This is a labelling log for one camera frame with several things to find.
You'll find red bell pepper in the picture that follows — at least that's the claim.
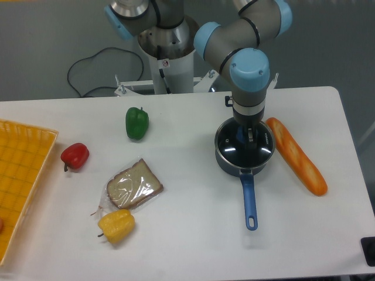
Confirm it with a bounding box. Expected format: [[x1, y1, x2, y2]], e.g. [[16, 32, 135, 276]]
[[60, 143, 90, 172]]

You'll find black cable on floor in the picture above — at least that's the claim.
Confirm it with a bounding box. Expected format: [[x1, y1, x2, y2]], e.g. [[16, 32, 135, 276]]
[[67, 47, 145, 98]]

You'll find orange baguette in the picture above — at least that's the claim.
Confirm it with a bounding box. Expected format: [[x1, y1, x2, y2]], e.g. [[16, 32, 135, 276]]
[[266, 117, 328, 196]]

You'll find bread slice in plastic bag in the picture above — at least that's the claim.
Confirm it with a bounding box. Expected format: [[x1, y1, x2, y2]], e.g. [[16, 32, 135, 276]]
[[91, 157, 164, 217]]

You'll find glass lid blue knob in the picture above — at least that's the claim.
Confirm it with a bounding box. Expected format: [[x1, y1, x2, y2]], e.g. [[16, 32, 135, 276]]
[[214, 118, 275, 169]]

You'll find yellow bell pepper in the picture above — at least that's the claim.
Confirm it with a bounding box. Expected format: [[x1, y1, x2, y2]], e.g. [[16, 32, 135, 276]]
[[97, 209, 135, 244]]

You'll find yellow plastic basket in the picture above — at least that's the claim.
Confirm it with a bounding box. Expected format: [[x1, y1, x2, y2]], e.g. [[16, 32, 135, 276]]
[[1, 119, 59, 265]]

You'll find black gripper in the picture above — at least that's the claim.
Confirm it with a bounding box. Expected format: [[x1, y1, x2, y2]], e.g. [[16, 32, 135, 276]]
[[224, 95, 265, 151]]

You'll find green bell pepper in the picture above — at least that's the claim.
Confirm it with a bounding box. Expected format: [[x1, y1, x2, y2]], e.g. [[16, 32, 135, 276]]
[[125, 107, 149, 141]]

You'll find blue saucepan with handle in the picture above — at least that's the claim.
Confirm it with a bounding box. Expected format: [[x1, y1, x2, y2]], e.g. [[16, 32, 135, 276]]
[[214, 144, 270, 231]]

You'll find black object at table corner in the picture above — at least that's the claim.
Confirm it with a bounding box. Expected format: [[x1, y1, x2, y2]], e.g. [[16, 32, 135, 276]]
[[360, 237, 375, 267]]

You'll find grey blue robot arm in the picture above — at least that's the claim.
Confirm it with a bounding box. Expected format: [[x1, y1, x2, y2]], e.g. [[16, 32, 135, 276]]
[[104, 1, 292, 145]]

